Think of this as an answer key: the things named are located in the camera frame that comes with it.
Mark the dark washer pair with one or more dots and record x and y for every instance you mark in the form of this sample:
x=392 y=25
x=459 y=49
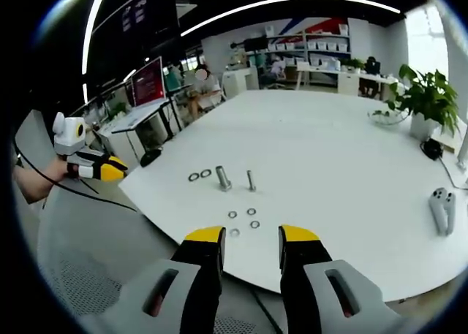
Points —
x=194 y=176

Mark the black power adapter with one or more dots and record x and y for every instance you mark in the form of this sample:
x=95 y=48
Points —
x=432 y=148

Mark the white handheld controller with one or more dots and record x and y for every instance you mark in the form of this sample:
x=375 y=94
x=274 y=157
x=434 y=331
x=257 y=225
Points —
x=450 y=211
x=438 y=209

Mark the thick threaded stud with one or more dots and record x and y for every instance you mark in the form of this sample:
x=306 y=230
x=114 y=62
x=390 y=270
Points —
x=222 y=177

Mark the small metal washer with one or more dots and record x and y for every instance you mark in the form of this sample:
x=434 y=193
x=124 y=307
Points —
x=255 y=224
x=232 y=214
x=234 y=232
x=251 y=211

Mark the small green plant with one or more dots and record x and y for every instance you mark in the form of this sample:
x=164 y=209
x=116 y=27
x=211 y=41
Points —
x=352 y=63

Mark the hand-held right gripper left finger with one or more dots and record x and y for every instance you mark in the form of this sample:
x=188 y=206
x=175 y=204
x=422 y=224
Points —
x=172 y=290

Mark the monitor with red screen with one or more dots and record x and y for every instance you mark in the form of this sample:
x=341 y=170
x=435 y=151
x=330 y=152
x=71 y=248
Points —
x=148 y=82

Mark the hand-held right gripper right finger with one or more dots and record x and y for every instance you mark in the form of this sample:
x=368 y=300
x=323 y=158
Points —
x=311 y=290

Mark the long white desk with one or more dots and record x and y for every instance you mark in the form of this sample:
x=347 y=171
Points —
x=329 y=72

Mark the clear glass bowl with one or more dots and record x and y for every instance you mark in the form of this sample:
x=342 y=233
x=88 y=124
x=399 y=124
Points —
x=384 y=117

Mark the person's left hand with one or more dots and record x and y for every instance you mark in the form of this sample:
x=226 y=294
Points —
x=60 y=171

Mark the potted green plant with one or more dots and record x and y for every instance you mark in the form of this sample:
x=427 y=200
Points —
x=428 y=100

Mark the thin threaded stud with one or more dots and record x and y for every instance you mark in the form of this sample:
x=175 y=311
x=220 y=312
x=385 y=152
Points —
x=250 y=180

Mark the white monitor desk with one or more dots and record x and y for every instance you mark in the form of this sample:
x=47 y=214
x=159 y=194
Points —
x=142 y=114

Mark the large metal washer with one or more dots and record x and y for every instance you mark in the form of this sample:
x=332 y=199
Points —
x=205 y=173

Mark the white cabinet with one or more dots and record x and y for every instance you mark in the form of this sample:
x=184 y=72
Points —
x=239 y=80

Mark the grey mesh chair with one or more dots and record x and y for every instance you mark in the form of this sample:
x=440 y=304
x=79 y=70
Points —
x=91 y=239

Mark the shelf with white bins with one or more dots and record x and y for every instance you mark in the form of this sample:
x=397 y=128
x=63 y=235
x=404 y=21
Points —
x=311 y=45

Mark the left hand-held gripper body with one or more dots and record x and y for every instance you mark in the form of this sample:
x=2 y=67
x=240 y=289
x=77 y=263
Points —
x=67 y=136

